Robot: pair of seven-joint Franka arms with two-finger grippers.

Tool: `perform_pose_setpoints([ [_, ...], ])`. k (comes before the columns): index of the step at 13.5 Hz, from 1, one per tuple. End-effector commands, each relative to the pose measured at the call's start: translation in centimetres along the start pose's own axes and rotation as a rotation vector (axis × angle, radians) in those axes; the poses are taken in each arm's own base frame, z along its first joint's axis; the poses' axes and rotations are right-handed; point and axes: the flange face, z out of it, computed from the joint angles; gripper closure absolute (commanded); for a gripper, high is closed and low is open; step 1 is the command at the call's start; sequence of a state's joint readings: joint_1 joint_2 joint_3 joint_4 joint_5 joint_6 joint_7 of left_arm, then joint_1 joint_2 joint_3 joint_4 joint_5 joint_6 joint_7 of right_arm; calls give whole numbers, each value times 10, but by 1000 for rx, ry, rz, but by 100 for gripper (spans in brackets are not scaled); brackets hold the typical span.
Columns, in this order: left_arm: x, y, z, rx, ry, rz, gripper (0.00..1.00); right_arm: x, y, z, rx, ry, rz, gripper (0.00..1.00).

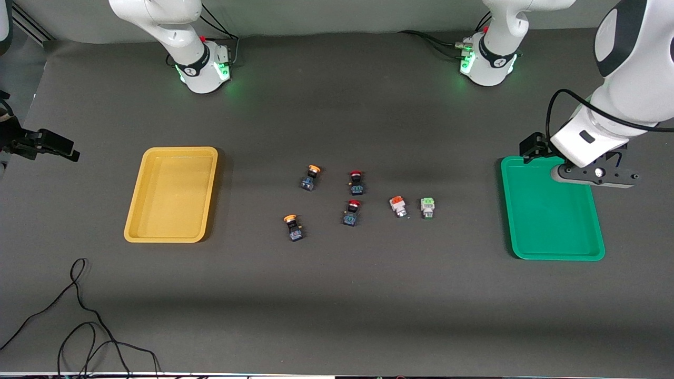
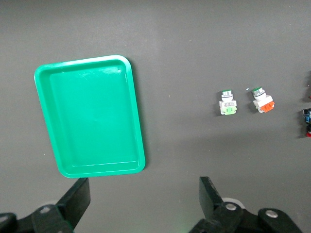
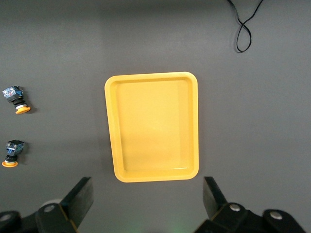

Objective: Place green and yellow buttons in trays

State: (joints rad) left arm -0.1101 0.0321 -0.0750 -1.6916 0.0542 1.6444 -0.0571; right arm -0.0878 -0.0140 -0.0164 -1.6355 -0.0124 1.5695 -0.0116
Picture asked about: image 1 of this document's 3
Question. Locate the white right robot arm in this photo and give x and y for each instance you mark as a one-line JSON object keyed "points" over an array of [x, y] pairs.
{"points": [[174, 26]]}

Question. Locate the orange square push button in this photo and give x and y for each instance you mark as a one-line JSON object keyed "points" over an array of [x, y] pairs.
{"points": [[397, 205]]}

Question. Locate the red round push button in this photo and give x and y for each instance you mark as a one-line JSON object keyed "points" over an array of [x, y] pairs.
{"points": [[351, 216], [357, 185]]}

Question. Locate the aluminium profile rail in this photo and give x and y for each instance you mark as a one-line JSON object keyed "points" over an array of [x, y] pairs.
{"points": [[31, 25]]}

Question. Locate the yellow round push button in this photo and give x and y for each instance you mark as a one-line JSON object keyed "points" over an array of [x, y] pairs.
{"points": [[294, 230], [309, 181]]}

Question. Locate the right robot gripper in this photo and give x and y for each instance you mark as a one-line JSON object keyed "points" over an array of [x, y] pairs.
{"points": [[30, 143]]}

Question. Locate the yellow plastic tray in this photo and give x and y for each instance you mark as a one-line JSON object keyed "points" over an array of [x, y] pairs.
{"points": [[171, 200]]}

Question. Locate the green plastic tray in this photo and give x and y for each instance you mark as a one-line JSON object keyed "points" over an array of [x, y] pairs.
{"points": [[547, 221]]}

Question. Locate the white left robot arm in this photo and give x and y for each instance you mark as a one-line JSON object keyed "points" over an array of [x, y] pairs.
{"points": [[642, 63]]}

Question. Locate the green square push button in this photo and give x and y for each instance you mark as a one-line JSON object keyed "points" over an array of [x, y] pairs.
{"points": [[427, 208]]}

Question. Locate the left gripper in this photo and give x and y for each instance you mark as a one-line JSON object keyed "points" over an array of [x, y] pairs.
{"points": [[535, 146]]}

